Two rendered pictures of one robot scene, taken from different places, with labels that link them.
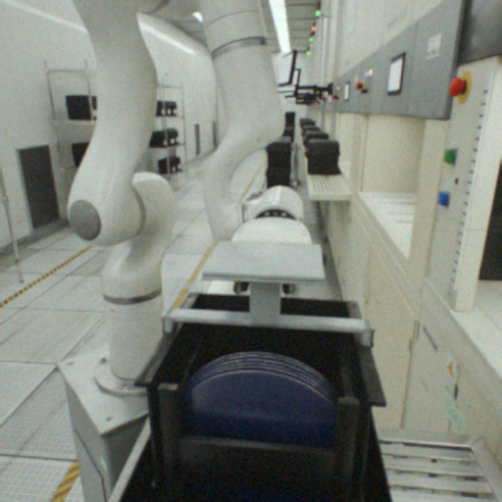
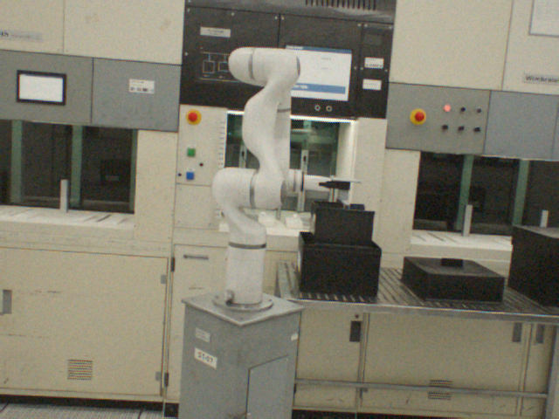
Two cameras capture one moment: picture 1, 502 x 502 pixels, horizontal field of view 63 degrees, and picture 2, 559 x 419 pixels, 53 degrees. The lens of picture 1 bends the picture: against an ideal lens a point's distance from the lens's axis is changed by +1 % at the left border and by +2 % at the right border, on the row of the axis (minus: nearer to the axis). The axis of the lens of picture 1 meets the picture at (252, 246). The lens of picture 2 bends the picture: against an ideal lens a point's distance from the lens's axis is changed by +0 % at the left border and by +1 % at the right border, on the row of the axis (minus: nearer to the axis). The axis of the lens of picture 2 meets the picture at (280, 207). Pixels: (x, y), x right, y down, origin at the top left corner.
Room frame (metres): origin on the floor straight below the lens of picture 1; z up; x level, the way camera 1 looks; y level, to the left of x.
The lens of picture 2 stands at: (0.94, 1.97, 1.28)
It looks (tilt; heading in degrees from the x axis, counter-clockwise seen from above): 7 degrees down; 261
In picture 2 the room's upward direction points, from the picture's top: 4 degrees clockwise
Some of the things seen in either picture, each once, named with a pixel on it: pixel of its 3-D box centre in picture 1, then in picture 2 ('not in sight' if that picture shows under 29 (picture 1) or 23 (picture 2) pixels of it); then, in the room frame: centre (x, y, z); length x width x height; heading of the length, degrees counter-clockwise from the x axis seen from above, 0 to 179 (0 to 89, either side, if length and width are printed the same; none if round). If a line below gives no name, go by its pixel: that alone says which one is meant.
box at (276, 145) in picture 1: (278, 153); not in sight; (4.58, -0.29, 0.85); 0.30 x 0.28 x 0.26; 173
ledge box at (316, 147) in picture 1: (322, 156); not in sight; (3.46, -0.58, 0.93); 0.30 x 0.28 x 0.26; 171
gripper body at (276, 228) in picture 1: (273, 243); (314, 182); (0.53, -0.03, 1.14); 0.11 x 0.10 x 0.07; 174
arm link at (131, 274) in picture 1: (137, 232); (239, 206); (0.81, 0.24, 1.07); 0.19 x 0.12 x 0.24; 158
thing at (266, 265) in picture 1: (264, 377); (340, 221); (0.42, -0.01, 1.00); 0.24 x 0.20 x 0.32; 83
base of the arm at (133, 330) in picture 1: (136, 330); (244, 274); (0.78, 0.25, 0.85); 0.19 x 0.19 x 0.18
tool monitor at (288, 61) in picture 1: (305, 75); not in sight; (3.98, -0.47, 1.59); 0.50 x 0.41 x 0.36; 84
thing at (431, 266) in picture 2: not in sight; (450, 275); (-0.01, 0.03, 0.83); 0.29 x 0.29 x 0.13; 87
